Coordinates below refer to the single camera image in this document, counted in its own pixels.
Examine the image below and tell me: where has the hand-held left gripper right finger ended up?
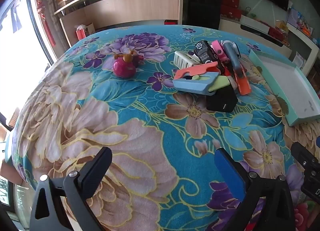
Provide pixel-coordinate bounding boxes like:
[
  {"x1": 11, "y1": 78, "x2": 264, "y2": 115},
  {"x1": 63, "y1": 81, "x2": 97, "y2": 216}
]
[{"x1": 207, "y1": 148, "x2": 300, "y2": 231}]

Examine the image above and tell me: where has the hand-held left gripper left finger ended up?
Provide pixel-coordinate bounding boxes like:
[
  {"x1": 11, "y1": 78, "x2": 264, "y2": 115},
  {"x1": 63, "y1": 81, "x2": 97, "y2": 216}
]
[{"x1": 29, "y1": 147, "x2": 113, "y2": 231}]

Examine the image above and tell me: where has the teal box lid tray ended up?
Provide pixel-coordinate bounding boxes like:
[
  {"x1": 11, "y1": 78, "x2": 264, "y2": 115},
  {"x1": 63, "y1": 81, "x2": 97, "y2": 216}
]
[{"x1": 248, "y1": 49, "x2": 320, "y2": 127}]

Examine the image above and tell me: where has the black charger block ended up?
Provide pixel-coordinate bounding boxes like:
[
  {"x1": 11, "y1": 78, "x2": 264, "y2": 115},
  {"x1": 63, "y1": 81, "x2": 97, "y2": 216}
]
[{"x1": 206, "y1": 86, "x2": 238, "y2": 113}]

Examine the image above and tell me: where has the orange and green toy knife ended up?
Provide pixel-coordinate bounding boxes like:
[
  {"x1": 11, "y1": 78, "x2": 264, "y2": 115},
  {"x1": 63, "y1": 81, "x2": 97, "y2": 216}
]
[{"x1": 210, "y1": 42, "x2": 252, "y2": 96}]

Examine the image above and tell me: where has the orange and green utility knife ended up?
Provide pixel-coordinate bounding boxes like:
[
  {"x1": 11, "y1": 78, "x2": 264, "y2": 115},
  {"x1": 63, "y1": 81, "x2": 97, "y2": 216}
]
[{"x1": 172, "y1": 61, "x2": 221, "y2": 95}]

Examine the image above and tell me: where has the pink toy pup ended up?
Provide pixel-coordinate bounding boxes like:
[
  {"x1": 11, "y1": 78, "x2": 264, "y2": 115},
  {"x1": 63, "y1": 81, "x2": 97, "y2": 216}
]
[{"x1": 113, "y1": 49, "x2": 144, "y2": 79}]

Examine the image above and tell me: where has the white plastic clip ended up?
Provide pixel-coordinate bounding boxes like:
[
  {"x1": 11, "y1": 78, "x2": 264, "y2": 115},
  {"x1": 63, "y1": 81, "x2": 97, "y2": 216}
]
[{"x1": 174, "y1": 51, "x2": 200, "y2": 69}]

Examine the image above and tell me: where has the black toy car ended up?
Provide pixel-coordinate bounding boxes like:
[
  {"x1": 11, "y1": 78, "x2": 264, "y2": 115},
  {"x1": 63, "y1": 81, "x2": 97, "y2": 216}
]
[{"x1": 194, "y1": 40, "x2": 218, "y2": 64}]

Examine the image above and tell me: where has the pink watch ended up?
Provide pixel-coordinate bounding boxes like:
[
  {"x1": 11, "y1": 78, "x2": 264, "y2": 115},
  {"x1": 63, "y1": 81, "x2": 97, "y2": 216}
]
[{"x1": 211, "y1": 40, "x2": 232, "y2": 64}]

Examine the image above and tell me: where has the white desk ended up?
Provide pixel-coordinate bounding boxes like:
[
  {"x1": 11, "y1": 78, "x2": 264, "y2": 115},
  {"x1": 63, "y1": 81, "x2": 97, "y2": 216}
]
[{"x1": 286, "y1": 22, "x2": 320, "y2": 76}]

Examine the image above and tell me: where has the red flat box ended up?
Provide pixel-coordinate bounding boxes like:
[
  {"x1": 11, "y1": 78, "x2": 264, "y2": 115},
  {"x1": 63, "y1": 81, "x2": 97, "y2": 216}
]
[{"x1": 267, "y1": 27, "x2": 285, "y2": 41}]

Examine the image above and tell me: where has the white television stand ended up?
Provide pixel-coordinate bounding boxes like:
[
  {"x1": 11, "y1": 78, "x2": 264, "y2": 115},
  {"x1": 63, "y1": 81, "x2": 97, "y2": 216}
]
[{"x1": 220, "y1": 17, "x2": 293, "y2": 59}]

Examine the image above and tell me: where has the white flat box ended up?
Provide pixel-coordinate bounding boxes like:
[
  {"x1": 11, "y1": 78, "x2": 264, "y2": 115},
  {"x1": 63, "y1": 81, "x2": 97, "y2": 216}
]
[{"x1": 240, "y1": 14, "x2": 270, "y2": 32}]

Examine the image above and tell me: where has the red paper bag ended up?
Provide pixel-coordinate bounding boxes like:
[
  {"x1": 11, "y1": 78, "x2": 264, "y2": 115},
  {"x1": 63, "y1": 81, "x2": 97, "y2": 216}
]
[{"x1": 75, "y1": 27, "x2": 87, "y2": 41}]

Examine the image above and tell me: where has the white paper bag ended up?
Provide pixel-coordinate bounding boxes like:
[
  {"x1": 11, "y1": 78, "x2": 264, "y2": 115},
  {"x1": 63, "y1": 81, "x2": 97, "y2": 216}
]
[{"x1": 82, "y1": 23, "x2": 95, "y2": 37}]

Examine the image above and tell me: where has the red gift box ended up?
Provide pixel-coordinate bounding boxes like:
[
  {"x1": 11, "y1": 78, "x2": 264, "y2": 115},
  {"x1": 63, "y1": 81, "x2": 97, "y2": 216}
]
[{"x1": 221, "y1": 4, "x2": 242, "y2": 20}]

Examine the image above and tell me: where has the red hanging ornament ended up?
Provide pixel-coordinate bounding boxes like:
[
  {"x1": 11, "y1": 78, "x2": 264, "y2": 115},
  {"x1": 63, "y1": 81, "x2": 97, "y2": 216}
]
[{"x1": 34, "y1": 0, "x2": 57, "y2": 46}]

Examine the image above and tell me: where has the black water dispenser cabinet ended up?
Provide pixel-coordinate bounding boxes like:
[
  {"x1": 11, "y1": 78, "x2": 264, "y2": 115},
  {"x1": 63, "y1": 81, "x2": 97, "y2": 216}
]
[{"x1": 182, "y1": 0, "x2": 224, "y2": 30}]

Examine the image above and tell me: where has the wooden bar counter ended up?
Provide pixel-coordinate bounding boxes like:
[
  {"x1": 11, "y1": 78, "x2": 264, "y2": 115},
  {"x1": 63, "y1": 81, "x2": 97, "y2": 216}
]
[{"x1": 54, "y1": 0, "x2": 192, "y2": 49}]

